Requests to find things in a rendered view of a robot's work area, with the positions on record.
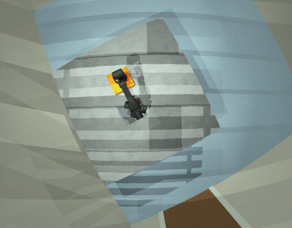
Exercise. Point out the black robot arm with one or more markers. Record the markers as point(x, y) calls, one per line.
point(133, 105)

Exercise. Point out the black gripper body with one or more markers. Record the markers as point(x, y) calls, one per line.
point(144, 108)

